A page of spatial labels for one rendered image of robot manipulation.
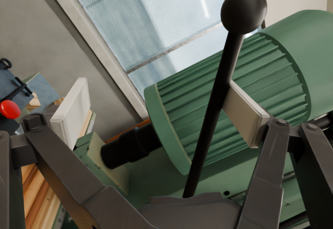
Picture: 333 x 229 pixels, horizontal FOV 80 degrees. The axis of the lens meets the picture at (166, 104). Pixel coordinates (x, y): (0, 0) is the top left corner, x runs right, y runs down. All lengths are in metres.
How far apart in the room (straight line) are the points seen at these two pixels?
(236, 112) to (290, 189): 0.31
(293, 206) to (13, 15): 1.82
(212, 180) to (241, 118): 0.24
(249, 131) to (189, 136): 0.14
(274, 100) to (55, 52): 1.68
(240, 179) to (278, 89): 0.19
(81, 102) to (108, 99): 1.78
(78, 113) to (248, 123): 0.13
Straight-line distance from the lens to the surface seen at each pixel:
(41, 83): 0.70
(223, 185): 0.42
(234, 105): 0.19
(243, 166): 0.40
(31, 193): 0.45
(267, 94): 0.32
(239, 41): 0.18
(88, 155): 0.38
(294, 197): 0.46
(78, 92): 0.17
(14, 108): 0.38
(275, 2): 2.05
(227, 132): 0.31
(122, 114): 2.04
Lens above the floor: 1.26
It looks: 6 degrees down
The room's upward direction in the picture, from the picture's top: 64 degrees clockwise
